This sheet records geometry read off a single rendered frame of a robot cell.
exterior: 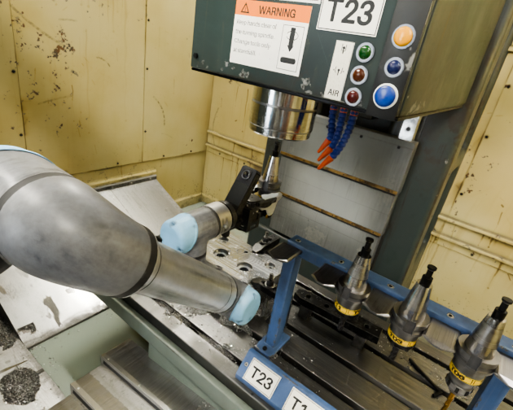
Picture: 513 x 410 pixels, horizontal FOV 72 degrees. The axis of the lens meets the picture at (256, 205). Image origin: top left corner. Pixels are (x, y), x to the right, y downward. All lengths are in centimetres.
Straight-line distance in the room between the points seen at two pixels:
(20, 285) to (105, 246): 112
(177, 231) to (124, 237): 29
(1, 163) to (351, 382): 86
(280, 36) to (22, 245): 49
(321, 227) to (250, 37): 89
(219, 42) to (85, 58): 101
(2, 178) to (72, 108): 123
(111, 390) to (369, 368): 69
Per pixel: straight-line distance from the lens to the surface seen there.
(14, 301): 148
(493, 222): 165
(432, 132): 125
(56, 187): 42
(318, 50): 62
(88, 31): 169
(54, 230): 40
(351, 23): 60
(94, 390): 114
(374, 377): 104
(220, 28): 75
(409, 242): 134
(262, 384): 89
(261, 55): 68
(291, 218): 147
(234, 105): 206
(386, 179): 125
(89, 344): 139
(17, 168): 48
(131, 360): 117
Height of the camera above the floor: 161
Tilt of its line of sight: 24 degrees down
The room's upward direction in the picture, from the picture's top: 10 degrees clockwise
